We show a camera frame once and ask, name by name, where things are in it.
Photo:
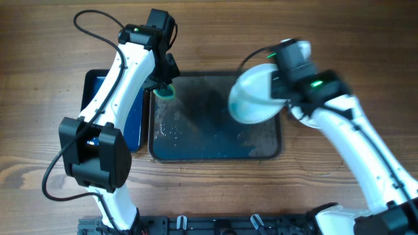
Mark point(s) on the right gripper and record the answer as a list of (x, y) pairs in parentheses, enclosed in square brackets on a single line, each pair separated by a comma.
[(305, 74)]

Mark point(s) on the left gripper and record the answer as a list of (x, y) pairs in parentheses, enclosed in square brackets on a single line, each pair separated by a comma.
[(174, 71)]

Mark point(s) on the green and yellow sponge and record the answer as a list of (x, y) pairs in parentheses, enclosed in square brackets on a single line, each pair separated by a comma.
[(166, 93)]

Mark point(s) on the white plate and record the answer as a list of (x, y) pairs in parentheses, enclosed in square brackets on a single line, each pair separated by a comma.
[(250, 99), (303, 119)]

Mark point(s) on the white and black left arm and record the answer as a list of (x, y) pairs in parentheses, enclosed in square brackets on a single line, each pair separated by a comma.
[(93, 147)]

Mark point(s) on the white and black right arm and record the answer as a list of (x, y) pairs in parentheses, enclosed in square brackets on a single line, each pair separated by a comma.
[(326, 100)]

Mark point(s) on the dark brown serving tray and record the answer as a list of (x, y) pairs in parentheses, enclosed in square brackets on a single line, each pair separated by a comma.
[(195, 125)]

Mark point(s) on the black tray with blue water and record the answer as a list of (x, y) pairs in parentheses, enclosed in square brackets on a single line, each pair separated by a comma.
[(135, 127)]

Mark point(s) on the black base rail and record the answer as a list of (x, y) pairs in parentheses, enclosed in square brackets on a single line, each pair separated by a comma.
[(291, 224)]

